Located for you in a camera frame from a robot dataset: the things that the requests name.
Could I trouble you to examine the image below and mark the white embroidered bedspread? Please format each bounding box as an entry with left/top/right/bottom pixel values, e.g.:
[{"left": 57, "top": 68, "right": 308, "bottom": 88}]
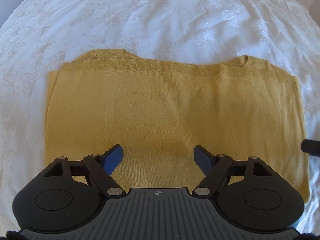
[{"left": 1, "top": 0, "right": 319, "bottom": 234}]

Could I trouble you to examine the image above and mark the mustard yellow knit garment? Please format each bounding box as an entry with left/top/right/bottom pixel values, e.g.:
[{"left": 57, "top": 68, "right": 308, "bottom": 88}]
[{"left": 44, "top": 49, "right": 310, "bottom": 201}]

